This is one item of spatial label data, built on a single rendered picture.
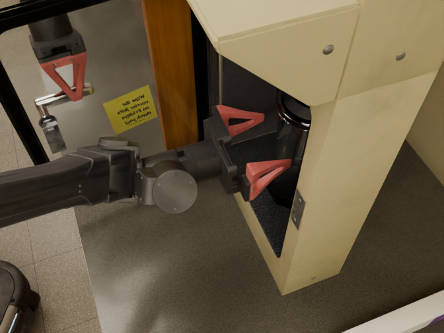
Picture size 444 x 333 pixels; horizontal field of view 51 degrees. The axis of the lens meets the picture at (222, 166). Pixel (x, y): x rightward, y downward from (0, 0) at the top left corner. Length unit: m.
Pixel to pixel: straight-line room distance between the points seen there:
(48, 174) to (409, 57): 0.39
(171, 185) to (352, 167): 0.22
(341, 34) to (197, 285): 0.56
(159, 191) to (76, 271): 1.40
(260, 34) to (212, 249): 0.58
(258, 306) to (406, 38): 0.53
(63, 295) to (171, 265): 1.11
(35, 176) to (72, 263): 1.45
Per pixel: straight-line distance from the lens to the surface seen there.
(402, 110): 0.51
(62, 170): 0.57
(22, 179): 0.53
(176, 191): 0.58
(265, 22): 0.34
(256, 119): 0.73
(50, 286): 1.96
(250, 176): 0.64
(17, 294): 1.71
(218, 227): 0.88
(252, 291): 0.83
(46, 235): 2.07
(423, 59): 0.46
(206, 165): 0.65
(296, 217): 0.61
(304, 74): 0.39
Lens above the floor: 1.71
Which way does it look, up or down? 54 degrees down
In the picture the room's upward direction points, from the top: straight up
